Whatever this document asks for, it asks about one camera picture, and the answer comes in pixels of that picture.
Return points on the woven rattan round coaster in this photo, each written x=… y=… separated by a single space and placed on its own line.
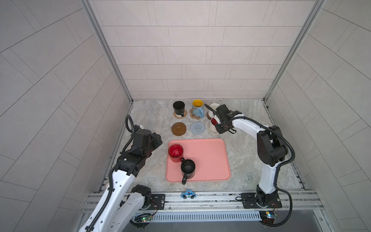
x=179 y=116

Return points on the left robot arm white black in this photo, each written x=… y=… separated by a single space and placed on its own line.
x=112 y=214

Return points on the white mug red inside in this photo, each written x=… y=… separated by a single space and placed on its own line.
x=212 y=129

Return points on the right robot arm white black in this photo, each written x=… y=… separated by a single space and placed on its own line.
x=273 y=150

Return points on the blue toy car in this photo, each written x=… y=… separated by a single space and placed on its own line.
x=188 y=194

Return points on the right circuit board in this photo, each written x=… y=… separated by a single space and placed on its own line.
x=268 y=217

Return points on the pink rectangular tray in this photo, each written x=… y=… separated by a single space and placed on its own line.
x=210 y=157

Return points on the circuit board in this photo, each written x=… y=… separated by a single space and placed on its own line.
x=268 y=217
x=143 y=218

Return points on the left circuit board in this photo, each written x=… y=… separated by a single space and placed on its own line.
x=143 y=218

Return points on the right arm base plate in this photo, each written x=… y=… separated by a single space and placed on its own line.
x=259 y=200

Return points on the dark brown wooden coaster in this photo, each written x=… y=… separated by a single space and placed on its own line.
x=178 y=129

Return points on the yellow inside mug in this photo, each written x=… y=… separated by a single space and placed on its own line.
x=197 y=108

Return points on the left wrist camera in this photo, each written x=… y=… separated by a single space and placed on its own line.
x=138 y=127

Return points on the grey-blue woven round coaster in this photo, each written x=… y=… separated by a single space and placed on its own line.
x=197 y=128

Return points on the black mug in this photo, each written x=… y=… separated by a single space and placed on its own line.
x=179 y=108
x=188 y=168

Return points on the paw shaped cork coaster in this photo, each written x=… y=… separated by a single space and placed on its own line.
x=193 y=116

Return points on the ventilation grille strip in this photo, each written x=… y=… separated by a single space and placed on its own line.
x=207 y=216

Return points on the black mug front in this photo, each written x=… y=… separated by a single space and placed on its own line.
x=188 y=168

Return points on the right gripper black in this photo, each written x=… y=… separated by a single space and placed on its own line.
x=220 y=130

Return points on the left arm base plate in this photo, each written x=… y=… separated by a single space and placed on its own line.
x=157 y=202

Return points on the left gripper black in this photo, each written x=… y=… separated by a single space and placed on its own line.
x=156 y=140

